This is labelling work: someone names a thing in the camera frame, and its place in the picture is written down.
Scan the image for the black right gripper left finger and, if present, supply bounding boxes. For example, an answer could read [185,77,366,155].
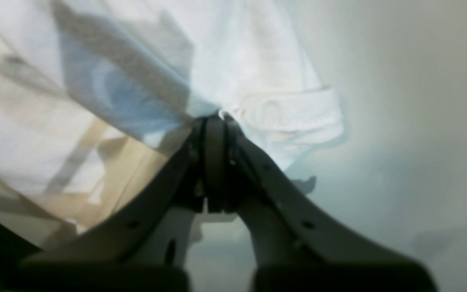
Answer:
[7,118,208,292]

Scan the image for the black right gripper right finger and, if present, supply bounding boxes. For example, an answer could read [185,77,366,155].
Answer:
[215,116,437,292]

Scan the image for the white t-shirt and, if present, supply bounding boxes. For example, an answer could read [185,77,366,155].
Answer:
[0,0,345,232]

